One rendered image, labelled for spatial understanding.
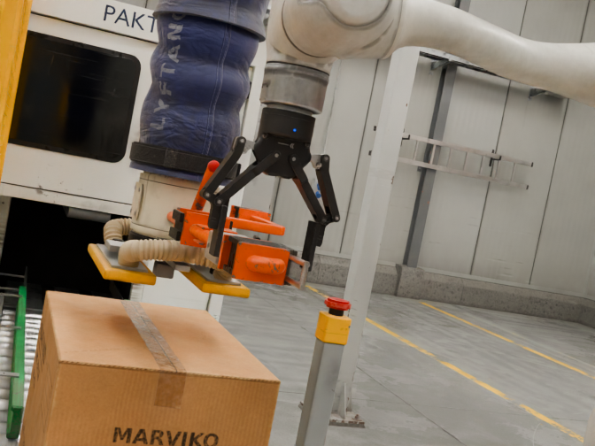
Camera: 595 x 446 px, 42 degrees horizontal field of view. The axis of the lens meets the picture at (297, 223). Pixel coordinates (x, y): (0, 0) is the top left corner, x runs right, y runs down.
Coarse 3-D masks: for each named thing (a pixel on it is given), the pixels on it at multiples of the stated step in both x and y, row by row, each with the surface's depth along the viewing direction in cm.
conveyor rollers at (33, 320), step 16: (0, 320) 318; (32, 320) 321; (0, 336) 285; (32, 336) 296; (0, 352) 267; (32, 352) 272; (0, 368) 250; (0, 384) 234; (0, 400) 218; (0, 416) 208; (0, 432) 200
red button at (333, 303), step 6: (330, 300) 197; (336, 300) 197; (342, 300) 199; (330, 306) 197; (336, 306) 196; (342, 306) 196; (348, 306) 197; (330, 312) 198; (336, 312) 197; (342, 312) 198
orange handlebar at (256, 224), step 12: (168, 216) 153; (252, 216) 195; (192, 228) 133; (204, 228) 126; (240, 228) 172; (252, 228) 173; (264, 228) 174; (276, 228) 175; (204, 240) 124; (252, 264) 101; (264, 264) 101; (276, 264) 102
